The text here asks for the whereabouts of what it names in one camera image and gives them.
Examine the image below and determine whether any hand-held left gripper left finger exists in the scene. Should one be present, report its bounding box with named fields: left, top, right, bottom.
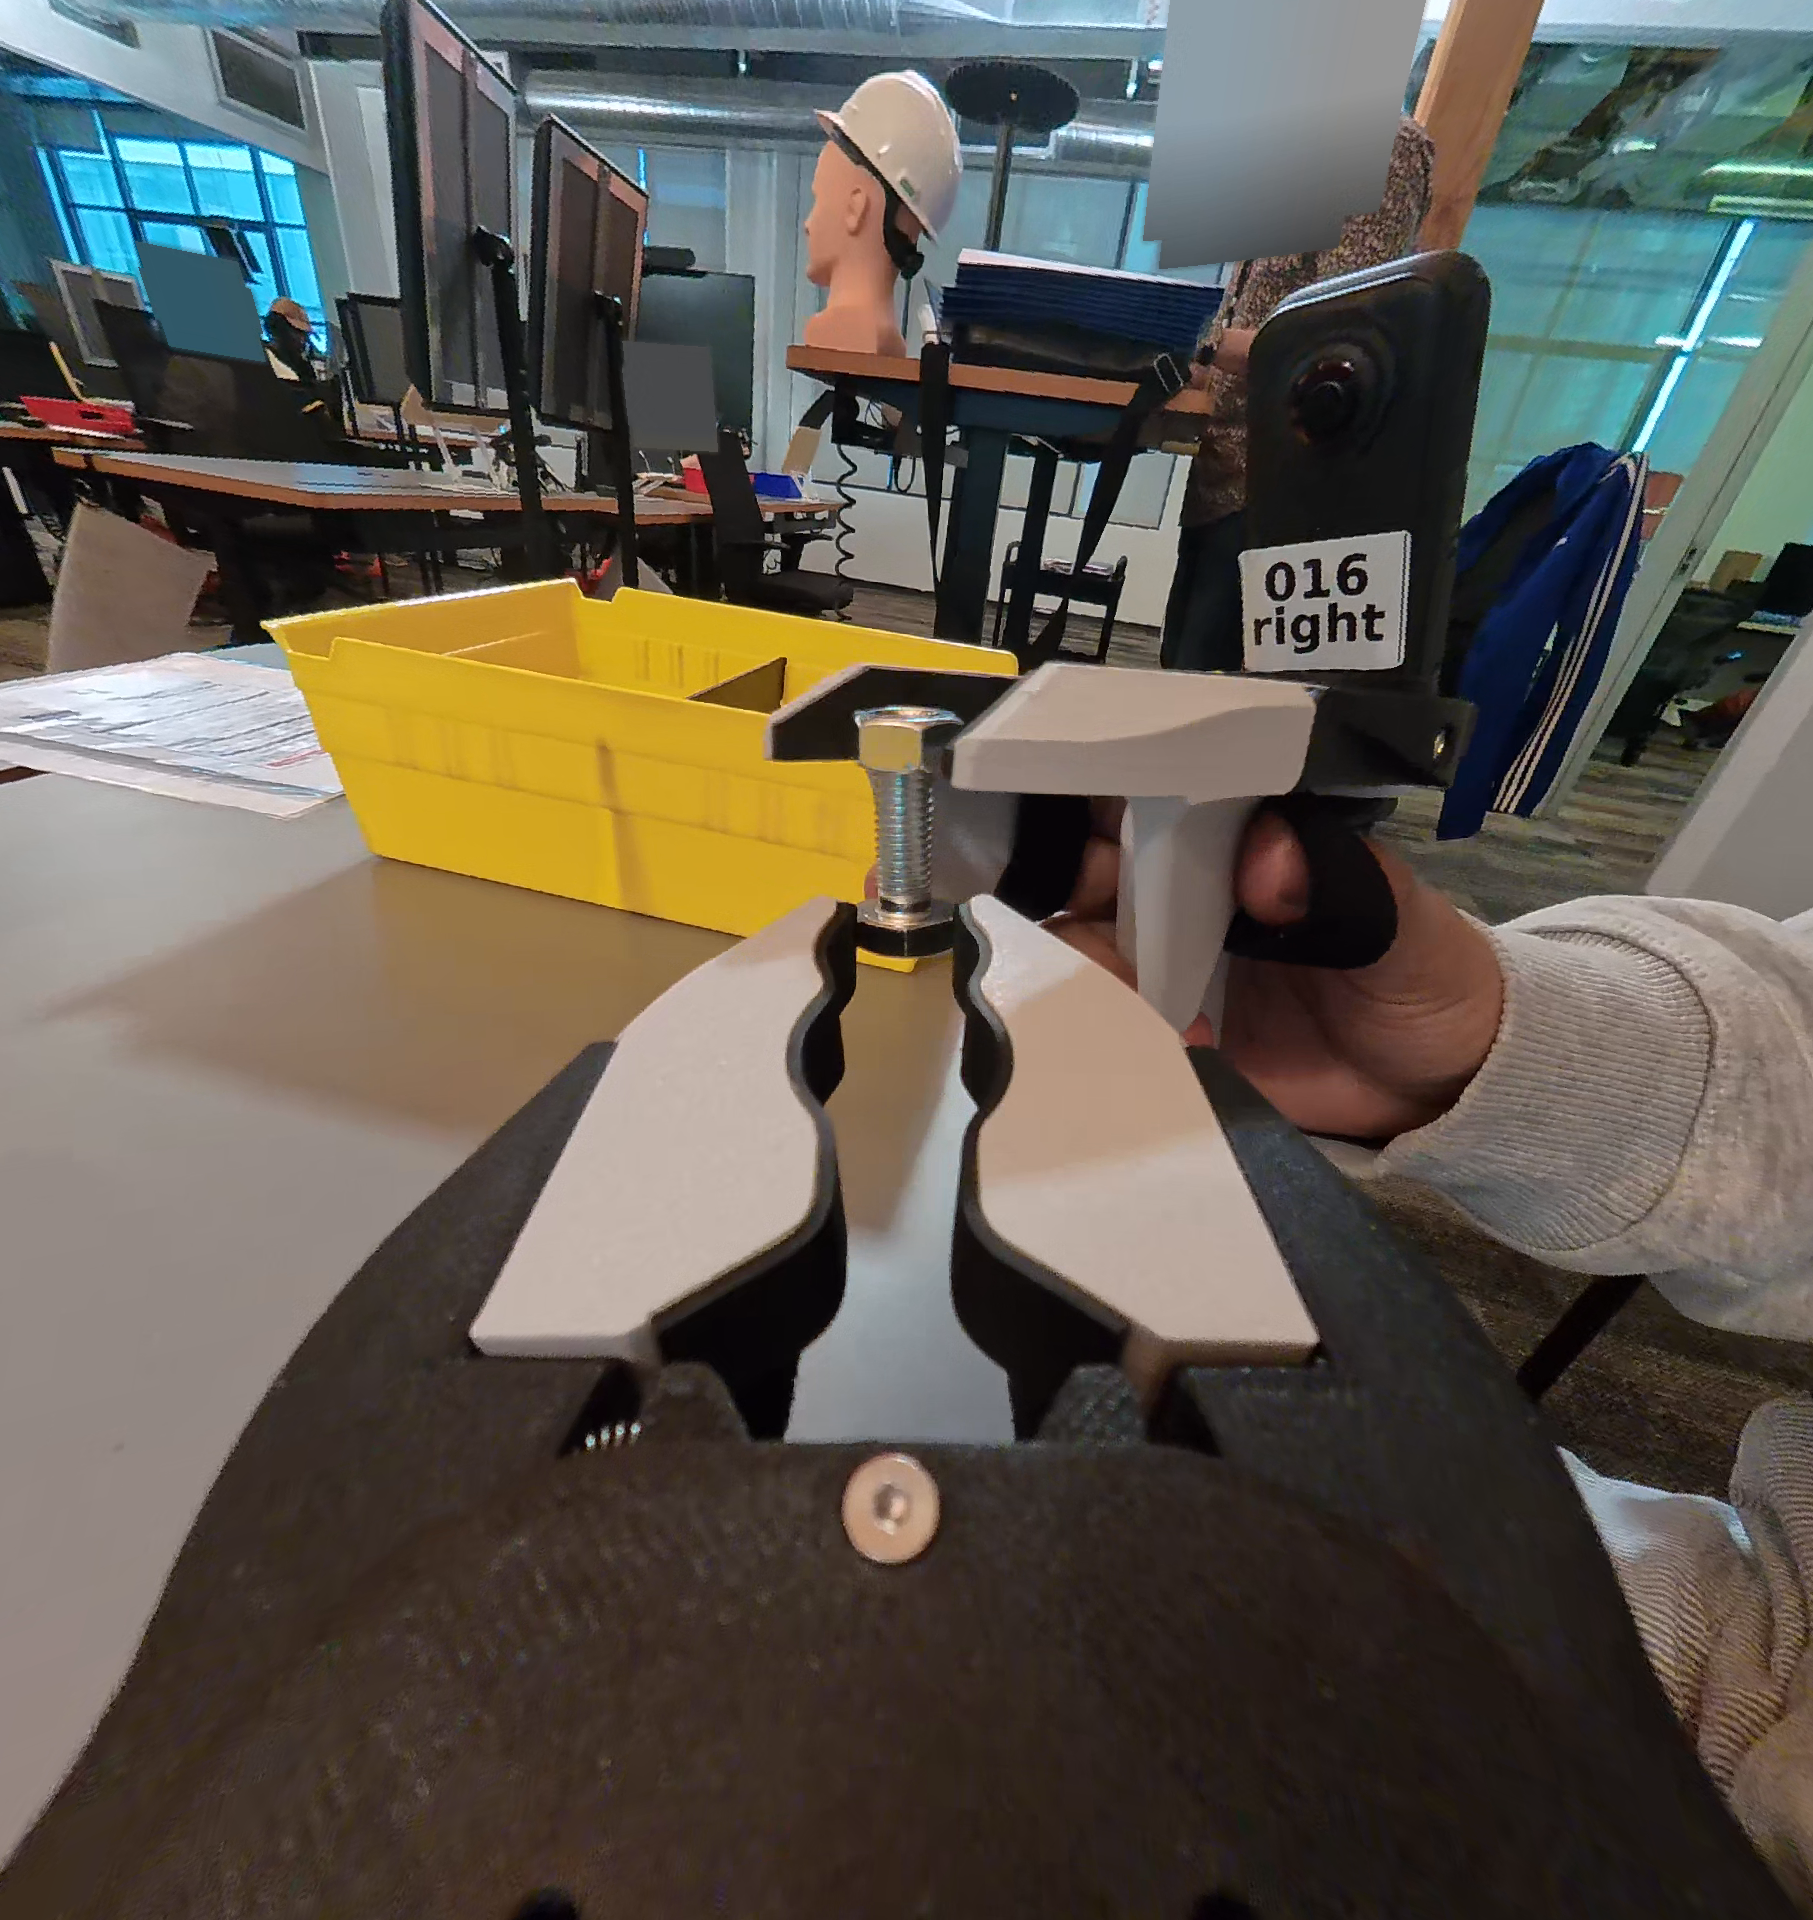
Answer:
left=468, top=895, right=860, bottom=1366

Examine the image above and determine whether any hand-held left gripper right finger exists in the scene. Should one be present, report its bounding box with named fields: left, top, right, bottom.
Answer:
left=951, top=892, right=1327, bottom=1370

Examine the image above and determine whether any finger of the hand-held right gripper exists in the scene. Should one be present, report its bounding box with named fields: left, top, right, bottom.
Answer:
left=764, top=662, right=1023, bottom=766
left=939, top=660, right=1327, bottom=906

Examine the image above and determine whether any steel hex bolt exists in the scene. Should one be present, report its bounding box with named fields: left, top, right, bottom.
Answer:
left=851, top=763, right=958, bottom=962

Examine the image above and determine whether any yellow plastic bin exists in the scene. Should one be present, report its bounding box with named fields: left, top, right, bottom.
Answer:
left=261, top=577, right=1019, bottom=979

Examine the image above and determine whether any person's right forearm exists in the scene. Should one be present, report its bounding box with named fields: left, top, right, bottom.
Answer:
left=1371, top=895, right=1813, bottom=1353

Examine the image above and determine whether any wooden top standing desk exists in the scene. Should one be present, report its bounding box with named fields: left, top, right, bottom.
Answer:
left=784, top=344, right=1227, bottom=651

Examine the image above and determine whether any grey desk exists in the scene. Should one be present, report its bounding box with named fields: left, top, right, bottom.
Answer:
left=0, top=750, right=998, bottom=1920

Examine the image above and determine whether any person's right hand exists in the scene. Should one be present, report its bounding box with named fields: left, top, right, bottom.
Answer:
left=1044, top=816, right=1511, bottom=1131

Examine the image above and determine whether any black rolling cart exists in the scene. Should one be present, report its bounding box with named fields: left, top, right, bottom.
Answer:
left=993, top=544, right=1131, bottom=674

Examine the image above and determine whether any black office chair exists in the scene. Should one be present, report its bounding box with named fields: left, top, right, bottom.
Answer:
left=694, top=424, right=858, bottom=620

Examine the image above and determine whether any blue striped jacket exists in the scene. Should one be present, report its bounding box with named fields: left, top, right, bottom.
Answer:
left=1436, top=440, right=1660, bottom=845

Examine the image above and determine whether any stack of blue sheets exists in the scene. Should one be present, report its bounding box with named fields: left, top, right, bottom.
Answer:
left=935, top=247, right=1233, bottom=360

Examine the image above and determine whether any black computer monitor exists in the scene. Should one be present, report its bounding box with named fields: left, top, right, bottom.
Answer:
left=632, top=269, right=760, bottom=460

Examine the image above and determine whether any black metal leg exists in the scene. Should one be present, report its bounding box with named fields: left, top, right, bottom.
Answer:
left=1511, top=1273, right=1631, bottom=1401

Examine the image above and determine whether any mannequin head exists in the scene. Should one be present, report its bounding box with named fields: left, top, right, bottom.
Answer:
left=801, top=143, right=925, bottom=361

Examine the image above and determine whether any long wooden top table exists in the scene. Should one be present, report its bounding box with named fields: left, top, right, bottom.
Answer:
left=0, top=409, right=147, bottom=607
left=55, top=448, right=844, bottom=607

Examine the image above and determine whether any black round floor lamp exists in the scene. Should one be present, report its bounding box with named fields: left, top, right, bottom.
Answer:
left=939, top=57, right=1085, bottom=257

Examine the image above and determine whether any large dark display panel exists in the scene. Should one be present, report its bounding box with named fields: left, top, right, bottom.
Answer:
left=379, top=0, right=524, bottom=421
left=523, top=113, right=653, bottom=436

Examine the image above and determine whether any white hard hat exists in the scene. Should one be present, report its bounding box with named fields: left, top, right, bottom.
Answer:
left=812, top=68, right=967, bottom=244

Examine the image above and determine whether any laminated paper sheet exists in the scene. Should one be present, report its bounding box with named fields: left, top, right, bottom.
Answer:
left=0, top=647, right=348, bottom=821

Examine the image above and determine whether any person's grey sweatshirt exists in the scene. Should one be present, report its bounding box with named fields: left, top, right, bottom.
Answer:
left=1567, top=1396, right=1813, bottom=1920

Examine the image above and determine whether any black coiled cable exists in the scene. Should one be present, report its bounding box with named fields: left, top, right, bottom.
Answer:
left=828, top=387, right=868, bottom=586

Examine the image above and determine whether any wooden post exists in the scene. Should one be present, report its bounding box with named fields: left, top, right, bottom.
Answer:
left=1408, top=0, right=1547, bottom=260

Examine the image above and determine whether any silver ceiling duct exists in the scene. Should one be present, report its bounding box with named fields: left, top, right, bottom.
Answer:
left=523, top=61, right=1155, bottom=160

